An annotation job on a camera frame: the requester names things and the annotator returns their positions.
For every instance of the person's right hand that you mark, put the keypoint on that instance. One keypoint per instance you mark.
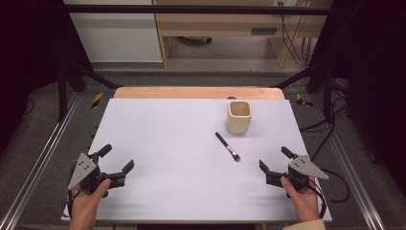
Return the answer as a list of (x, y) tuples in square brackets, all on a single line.
[(301, 201)]

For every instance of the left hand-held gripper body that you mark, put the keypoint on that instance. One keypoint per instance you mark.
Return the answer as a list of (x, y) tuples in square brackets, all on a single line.
[(91, 177)]

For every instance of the person's left hand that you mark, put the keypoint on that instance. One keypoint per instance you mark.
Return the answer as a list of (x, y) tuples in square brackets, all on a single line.
[(87, 204)]

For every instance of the black horizontal frame bar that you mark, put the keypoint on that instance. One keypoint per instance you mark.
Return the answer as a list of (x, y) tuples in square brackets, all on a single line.
[(191, 10)]

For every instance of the black makeup brush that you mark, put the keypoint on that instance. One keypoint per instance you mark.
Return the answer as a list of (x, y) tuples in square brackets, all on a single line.
[(228, 147)]

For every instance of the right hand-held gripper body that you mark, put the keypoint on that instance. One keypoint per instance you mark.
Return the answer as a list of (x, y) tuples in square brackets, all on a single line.
[(298, 174)]

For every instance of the black metal stand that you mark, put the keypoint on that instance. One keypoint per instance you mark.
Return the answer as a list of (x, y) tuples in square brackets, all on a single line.
[(327, 92), (63, 92)]

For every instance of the beige square cup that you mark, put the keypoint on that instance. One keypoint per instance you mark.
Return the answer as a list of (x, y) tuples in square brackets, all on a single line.
[(238, 123)]

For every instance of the wooden desk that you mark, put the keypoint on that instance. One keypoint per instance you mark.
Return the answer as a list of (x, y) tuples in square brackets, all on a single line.
[(223, 24)]

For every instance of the grey desk label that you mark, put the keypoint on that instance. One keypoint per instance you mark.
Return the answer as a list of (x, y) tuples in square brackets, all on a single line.
[(264, 31)]

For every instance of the black curtain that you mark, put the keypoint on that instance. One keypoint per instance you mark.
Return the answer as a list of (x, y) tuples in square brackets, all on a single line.
[(373, 80), (28, 48)]

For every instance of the white cabinet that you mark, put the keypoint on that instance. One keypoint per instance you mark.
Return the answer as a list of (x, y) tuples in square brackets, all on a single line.
[(121, 38)]

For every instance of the white table board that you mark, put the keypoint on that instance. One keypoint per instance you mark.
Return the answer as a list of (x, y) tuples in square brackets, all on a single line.
[(178, 179)]

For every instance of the aluminium floor rail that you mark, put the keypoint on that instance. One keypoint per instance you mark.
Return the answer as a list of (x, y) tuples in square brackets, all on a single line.
[(354, 175), (38, 159)]

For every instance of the wooden table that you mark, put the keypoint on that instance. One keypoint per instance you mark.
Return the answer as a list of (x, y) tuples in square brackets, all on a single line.
[(178, 92)]

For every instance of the yellow black floor tape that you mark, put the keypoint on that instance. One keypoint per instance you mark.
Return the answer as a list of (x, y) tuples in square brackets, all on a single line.
[(301, 100), (97, 100)]

